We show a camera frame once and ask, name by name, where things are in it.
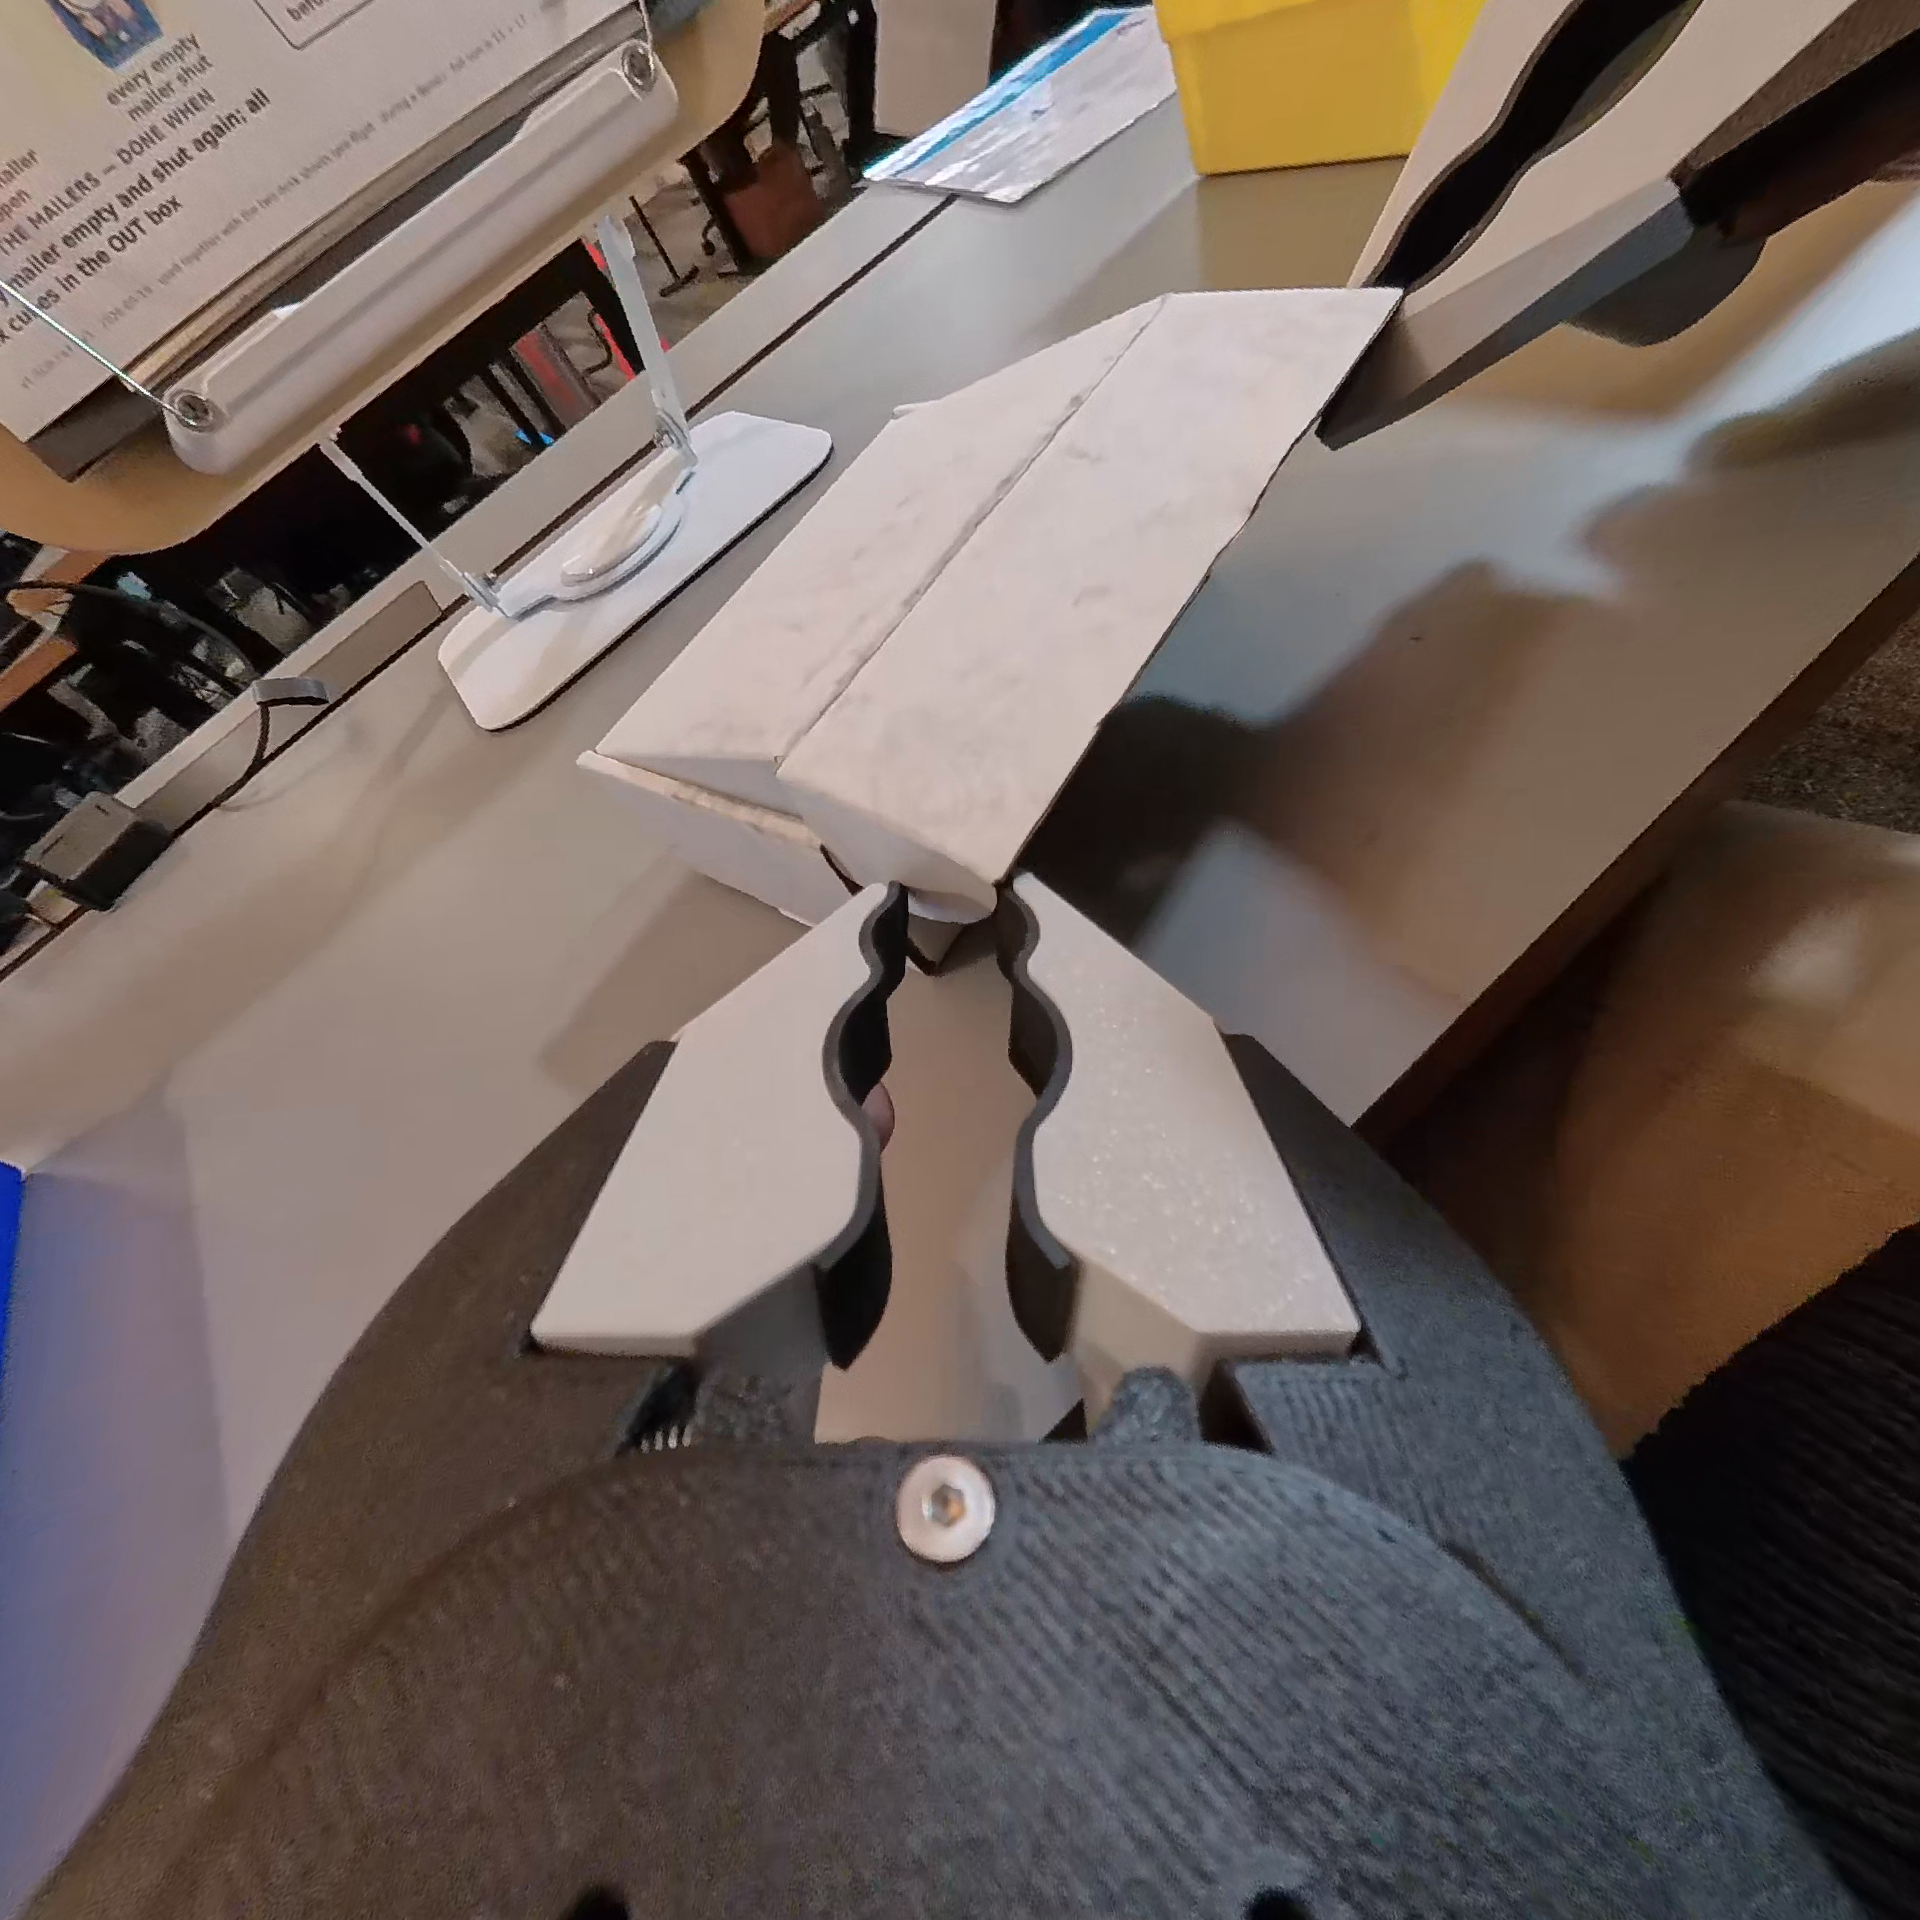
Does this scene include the blue plastic bin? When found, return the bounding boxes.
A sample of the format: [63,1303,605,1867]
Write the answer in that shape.
[0,1164,27,1499]

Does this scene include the white instruction stand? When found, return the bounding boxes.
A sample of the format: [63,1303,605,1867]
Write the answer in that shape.
[0,0,650,411]

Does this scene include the yellow plastic bin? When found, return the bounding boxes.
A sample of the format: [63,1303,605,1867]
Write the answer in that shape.
[1152,0,1488,175]

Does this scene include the person's dark clothing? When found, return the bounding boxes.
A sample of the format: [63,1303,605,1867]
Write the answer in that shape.
[1626,1246,1920,1920]

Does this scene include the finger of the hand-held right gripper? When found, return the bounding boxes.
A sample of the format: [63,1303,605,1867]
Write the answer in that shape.
[1315,0,1920,454]
[1351,0,1706,295]

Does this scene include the white cardboard mailer box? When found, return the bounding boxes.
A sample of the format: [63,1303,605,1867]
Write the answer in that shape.
[579,288,1406,970]

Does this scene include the white leaflet with blue stripe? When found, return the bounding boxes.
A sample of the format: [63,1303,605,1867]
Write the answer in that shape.
[867,8,1177,206]

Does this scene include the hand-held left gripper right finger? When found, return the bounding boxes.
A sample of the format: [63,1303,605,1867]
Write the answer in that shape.
[999,872,1360,1412]

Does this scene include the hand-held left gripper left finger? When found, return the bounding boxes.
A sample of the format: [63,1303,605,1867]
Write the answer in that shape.
[528,884,907,1366]

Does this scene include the black cable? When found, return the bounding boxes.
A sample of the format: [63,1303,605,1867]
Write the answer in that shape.
[227,675,334,812]

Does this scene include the black power adapter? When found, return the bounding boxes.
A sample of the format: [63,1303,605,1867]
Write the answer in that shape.
[22,797,162,912]

